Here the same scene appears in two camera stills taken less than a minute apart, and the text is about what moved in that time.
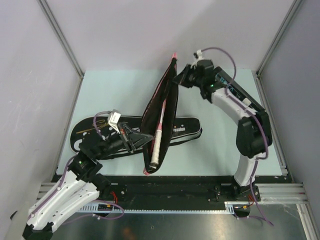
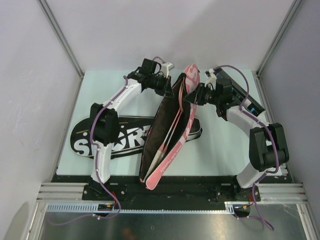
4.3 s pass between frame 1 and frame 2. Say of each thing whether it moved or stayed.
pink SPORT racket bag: moved
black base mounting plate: stayed
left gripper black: moved
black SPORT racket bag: moved
